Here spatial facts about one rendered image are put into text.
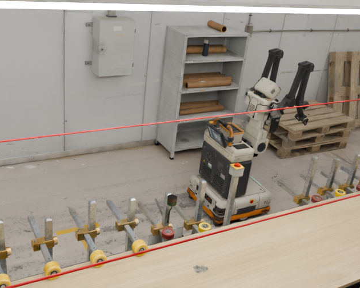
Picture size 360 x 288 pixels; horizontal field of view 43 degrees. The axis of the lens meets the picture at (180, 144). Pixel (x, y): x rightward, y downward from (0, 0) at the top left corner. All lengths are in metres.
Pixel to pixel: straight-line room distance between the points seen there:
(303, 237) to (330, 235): 0.20
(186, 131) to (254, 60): 1.34
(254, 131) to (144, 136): 1.79
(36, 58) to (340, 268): 3.57
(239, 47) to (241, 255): 3.45
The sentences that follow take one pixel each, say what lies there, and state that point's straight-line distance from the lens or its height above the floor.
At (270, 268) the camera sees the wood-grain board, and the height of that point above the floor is 0.90.
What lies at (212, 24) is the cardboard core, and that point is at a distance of 5.57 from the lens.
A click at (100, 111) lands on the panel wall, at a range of 5.45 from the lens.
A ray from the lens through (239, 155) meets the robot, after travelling 4.23.
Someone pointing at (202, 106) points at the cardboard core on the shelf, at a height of 0.59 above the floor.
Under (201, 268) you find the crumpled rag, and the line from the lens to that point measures 2.64.
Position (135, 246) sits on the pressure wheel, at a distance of 2.65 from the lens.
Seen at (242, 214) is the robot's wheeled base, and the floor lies 0.11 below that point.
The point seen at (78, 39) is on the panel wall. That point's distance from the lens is 5.09.
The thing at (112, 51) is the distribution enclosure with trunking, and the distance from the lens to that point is 5.00.
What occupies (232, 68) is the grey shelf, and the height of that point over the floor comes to 1.06.
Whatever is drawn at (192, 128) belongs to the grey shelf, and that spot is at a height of 0.16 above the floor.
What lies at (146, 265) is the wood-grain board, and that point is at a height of 0.90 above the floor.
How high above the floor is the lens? 2.63
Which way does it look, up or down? 26 degrees down
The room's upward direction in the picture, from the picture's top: 7 degrees clockwise
